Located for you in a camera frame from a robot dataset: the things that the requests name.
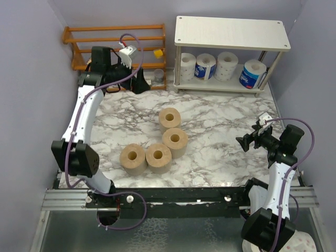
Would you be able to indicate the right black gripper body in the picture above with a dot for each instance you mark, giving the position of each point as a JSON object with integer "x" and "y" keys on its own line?
{"x": 266, "y": 139}

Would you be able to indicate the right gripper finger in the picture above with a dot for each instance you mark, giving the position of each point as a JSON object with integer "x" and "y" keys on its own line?
{"x": 245, "y": 141}
{"x": 257, "y": 129}

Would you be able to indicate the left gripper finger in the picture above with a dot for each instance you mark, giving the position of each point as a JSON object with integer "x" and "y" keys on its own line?
{"x": 139, "y": 84}
{"x": 126, "y": 84}

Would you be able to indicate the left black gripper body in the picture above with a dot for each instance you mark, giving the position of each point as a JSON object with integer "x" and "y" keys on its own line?
{"x": 119, "y": 73}

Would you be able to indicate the brown paper roll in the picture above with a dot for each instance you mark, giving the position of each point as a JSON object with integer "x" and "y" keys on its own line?
{"x": 132, "y": 159}
{"x": 159, "y": 158}
{"x": 169, "y": 118}
{"x": 176, "y": 140}

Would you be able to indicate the pink dotted roll front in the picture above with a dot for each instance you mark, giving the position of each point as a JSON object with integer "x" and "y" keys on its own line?
{"x": 188, "y": 62}

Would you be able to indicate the pink dotted roll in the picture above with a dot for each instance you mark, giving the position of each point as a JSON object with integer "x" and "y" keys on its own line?
{"x": 225, "y": 66}
{"x": 188, "y": 62}

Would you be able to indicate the blue Tempo roll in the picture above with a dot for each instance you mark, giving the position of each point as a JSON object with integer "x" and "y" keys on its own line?
{"x": 252, "y": 72}

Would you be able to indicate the pink dotted roll back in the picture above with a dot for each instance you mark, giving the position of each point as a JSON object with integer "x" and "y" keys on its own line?
{"x": 225, "y": 66}

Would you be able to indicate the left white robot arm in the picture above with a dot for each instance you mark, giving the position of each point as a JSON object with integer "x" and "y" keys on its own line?
{"x": 73, "y": 153}

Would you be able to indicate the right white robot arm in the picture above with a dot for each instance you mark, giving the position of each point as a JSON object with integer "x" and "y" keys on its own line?
{"x": 269, "y": 226}

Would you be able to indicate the white two-tier shelf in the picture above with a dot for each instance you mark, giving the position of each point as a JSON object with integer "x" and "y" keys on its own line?
{"x": 228, "y": 34}

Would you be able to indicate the small grey cup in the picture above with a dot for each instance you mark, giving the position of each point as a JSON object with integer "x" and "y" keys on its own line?
{"x": 158, "y": 76}

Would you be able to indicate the yellow cube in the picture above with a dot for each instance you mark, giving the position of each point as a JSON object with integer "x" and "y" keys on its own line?
{"x": 158, "y": 53}

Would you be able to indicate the brown wooden rack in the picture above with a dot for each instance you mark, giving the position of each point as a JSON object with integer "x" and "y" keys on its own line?
{"x": 81, "y": 39}

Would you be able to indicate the plain white roll foreground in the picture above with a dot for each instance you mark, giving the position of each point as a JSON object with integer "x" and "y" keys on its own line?
{"x": 249, "y": 247}

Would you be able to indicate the pink dotted roll foreground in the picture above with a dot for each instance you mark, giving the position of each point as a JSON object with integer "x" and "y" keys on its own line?
{"x": 300, "y": 242}

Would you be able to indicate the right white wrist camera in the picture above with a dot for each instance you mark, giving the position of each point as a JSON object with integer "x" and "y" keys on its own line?
{"x": 265, "y": 122}

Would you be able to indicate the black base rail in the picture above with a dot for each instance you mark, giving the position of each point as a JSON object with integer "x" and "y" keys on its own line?
{"x": 193, "y": 202}

